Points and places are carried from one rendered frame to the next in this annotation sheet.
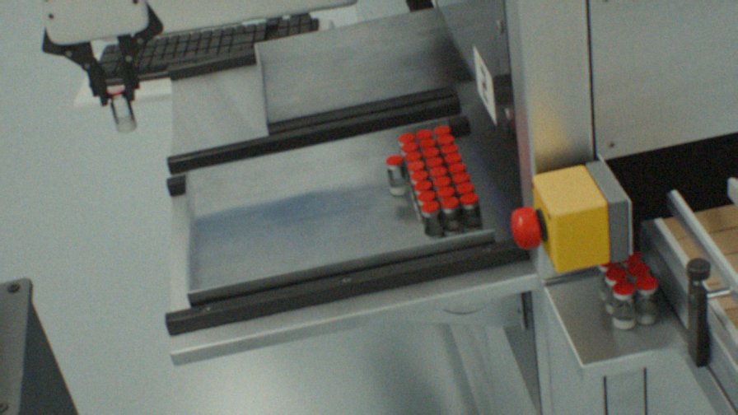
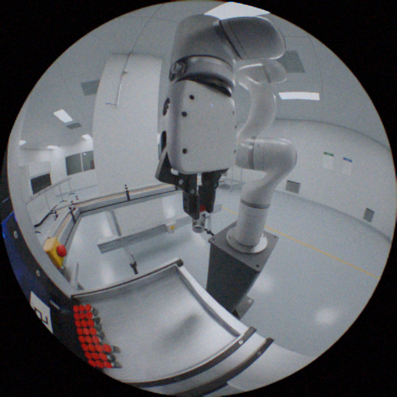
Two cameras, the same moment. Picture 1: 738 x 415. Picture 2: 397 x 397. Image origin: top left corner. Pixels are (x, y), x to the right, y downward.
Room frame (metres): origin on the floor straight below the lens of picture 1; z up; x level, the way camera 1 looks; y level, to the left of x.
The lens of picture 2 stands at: (1.18, 0.13, 1.20)
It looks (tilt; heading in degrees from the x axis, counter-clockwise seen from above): 21 degrees down; 144
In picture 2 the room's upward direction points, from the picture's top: straight up
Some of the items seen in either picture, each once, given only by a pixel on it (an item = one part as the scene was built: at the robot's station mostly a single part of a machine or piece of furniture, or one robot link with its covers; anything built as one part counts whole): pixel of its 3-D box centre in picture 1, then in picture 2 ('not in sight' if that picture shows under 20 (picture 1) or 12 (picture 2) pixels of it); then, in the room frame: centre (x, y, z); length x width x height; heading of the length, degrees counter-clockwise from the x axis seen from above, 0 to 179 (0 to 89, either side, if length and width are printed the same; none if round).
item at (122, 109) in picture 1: (122, 110); (198, 220); (1.05, 0.22, 1.10); 0.02 x 0.02 x 0.04
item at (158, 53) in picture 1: (205, 49); not in sight; (1.80, 0.21, 0.82); 0.40 x 0.14 x 0.02; 84
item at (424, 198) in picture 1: (420, 186); (100, 337); (1.10, -0.08, 0.90); 0.18 x 0.02 x 0.05; 2
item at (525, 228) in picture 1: (531, 226); (60, 251); (0.85, -0.16, 0.99); 0.04 x 0.04 x 0.04; 2
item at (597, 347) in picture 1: (628, 317); (64, 276); (0.84, -0.25, 0.87); 0.14 x 0.13 x 0.02; 92
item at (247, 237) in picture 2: not in sight; (251, 222); (1.00, 0.53, 0.95); 0.19 x 0.19 x 0.18
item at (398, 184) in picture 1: (396, 175); (112, 348); (1.13, -0.05, 0.90); 0.02 x 0.02 x 0.05
